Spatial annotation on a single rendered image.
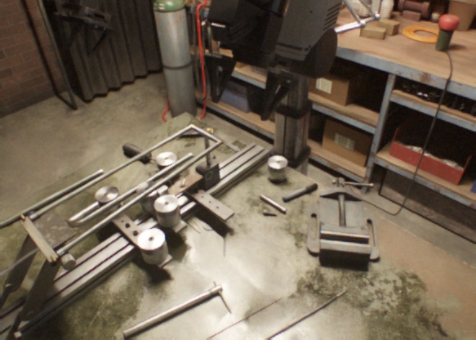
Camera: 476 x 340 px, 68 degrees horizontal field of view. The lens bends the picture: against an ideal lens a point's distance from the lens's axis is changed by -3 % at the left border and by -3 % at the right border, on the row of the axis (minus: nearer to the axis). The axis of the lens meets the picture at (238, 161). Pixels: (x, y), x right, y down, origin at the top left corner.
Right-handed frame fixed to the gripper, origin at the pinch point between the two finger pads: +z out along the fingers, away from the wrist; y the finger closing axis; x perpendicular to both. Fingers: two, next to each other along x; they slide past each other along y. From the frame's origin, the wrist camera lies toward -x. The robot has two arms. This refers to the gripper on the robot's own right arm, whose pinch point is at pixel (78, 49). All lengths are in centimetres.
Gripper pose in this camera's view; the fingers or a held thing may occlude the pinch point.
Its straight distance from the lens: 90.7
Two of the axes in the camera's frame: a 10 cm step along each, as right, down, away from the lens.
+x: 5.4, -0.6, 8.4
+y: 8.0, 3.6, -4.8
